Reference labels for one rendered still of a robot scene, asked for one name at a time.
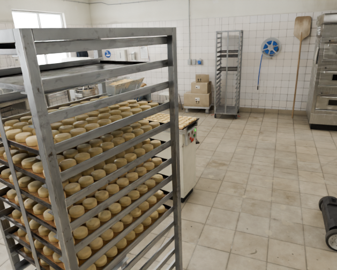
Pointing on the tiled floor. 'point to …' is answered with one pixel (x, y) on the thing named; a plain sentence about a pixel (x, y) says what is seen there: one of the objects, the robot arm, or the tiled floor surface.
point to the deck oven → (330, 75)
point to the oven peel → (302, 31)
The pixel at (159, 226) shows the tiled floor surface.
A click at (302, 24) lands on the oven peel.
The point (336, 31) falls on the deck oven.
